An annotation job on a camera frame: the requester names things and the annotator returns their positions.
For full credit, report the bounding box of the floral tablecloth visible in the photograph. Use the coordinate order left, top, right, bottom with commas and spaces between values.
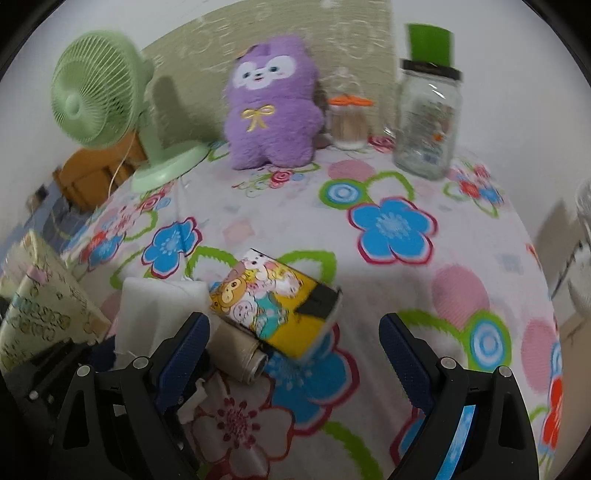
60, 138, 566, 480

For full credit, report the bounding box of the purple plush toy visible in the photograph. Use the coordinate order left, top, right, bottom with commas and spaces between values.
223, 34, 327, 171

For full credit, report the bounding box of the glass jar with black lid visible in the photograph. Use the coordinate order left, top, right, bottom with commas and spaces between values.
392, 59, 464, 181

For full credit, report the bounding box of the pale green printed storage box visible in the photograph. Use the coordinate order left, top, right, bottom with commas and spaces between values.
0, 230, 112, 376

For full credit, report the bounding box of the wooden chair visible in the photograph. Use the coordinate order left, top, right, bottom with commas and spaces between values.
52, 147, 149, 209

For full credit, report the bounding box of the green desk fan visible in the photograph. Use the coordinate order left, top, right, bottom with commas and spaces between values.
51, 30, 209, 193

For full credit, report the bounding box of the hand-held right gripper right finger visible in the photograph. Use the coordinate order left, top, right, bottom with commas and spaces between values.
379, 313, 539, 480

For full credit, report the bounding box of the blue grey bedding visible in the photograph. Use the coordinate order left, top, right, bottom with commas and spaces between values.
28, 198, 100, 252

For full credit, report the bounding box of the yellow cartoon printed packet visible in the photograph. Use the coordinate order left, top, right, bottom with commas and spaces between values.
209, 248, 343, 361

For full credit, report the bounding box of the cotton swab container orange lid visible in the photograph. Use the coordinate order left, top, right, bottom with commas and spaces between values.
328, 95, 373, 151

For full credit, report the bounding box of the beige cabinet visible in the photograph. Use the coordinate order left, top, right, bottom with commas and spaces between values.
533, 198, 591, 342

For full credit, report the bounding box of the white towel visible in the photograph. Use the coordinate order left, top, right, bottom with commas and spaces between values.
113, 277, 212, 370

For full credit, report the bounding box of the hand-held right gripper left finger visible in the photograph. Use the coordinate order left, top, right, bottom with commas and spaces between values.
48, 311, 212, 480

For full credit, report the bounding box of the white circulator fan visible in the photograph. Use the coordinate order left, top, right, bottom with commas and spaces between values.
566, 178, 591, 317

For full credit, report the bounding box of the beige roll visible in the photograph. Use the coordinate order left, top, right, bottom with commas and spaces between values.
207, 318, 269, 385

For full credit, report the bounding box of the green printed board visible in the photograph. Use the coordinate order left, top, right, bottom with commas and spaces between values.
139, 0, 399, 145

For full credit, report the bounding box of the white fan cable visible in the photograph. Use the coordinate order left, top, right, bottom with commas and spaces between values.
107, 131, 141, 191

